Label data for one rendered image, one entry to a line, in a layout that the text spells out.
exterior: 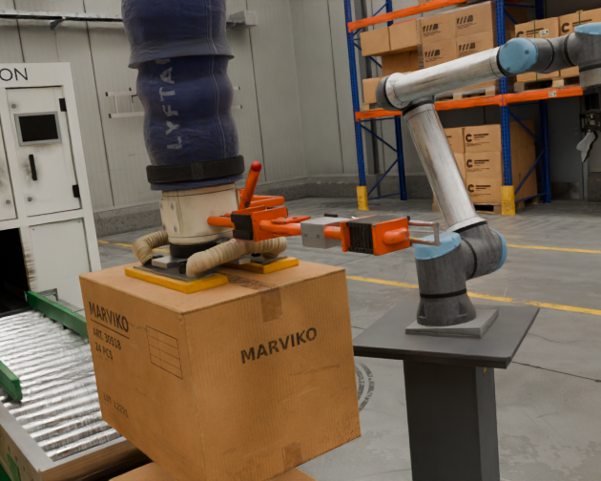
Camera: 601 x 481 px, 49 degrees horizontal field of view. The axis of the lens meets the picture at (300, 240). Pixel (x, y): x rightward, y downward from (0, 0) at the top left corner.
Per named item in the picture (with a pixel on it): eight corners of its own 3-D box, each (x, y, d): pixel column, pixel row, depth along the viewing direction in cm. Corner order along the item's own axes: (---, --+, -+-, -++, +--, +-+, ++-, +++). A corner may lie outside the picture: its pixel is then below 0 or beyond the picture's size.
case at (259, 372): (101, 419, 177) (77, 274, 170) (229, 374, 200) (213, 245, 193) (210, 509, 129) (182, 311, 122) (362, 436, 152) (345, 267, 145)
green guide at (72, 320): (28, 304, 394) (26, 290, 392) (46, 301, 400) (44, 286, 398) (134, 365, 266) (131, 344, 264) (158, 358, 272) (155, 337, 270)
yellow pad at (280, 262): (193, 260, 174) (190, 241, 173) (225, 253, 180) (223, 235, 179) (263, 275, 147) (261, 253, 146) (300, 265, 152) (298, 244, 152)
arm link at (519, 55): (357, 81, 227) (525, 29, 172) (383, 80, 234) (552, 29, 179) (362, 115, 228) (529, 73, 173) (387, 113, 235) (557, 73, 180)
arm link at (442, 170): (451, 286, 223) (376, 90, 236) (485, 276, 233) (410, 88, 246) (484, 274, 211) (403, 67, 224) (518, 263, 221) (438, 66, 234)
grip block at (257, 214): (231, 240, 136) (227, 211, 135) (270, 231, 142) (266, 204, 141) (253, 242, 130) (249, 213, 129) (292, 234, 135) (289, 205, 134)
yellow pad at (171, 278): (124, 276, 163) (121, 256, 162) (161, 267, 169) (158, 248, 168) (187, 295, 136) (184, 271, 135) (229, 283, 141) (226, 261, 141)
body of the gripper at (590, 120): (579, 135, 179) (575, 90, 178) (597, 133, 184) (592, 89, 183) (606, 131, 173) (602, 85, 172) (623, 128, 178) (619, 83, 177)
